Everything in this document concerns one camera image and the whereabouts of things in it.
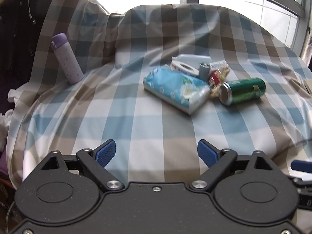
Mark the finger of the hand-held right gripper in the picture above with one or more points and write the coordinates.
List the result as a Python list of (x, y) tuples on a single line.
[(302, 165)]

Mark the purple bottle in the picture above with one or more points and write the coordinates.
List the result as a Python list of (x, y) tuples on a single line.
[(68, 61)]

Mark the white plastic bag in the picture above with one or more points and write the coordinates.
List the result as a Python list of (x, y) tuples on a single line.
[(6, 121)]

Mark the green can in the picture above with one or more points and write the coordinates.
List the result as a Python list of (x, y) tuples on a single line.
[(243, 90)]

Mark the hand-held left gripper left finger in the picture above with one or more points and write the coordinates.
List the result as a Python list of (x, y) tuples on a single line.
[(106, 153)]

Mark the dark chair with ornate frame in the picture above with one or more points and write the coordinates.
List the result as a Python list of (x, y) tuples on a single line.
[(17, 41)]

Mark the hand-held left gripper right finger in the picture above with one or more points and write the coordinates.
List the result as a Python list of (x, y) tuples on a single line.
[(207, 153)]

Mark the white box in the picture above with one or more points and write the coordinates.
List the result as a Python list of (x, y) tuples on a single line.
[(184, 68)]

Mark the blue tissue pack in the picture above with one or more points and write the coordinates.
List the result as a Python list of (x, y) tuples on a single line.
[(173, 86)]

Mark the checkered blanket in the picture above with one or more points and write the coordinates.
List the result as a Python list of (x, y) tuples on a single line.
[(146, 131)]

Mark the small grey container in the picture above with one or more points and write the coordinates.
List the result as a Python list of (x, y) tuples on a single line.
[(204, 71)]

